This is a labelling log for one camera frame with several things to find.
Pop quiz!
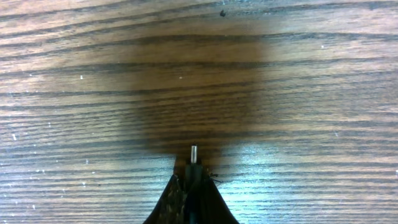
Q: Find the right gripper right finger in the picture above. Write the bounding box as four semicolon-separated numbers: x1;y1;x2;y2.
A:
195;169;239;224

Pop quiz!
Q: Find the black USB charging cable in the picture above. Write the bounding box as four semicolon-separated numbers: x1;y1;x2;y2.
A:
185;145;203;224

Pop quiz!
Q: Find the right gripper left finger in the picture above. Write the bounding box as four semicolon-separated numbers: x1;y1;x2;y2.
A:
144;175;185;224

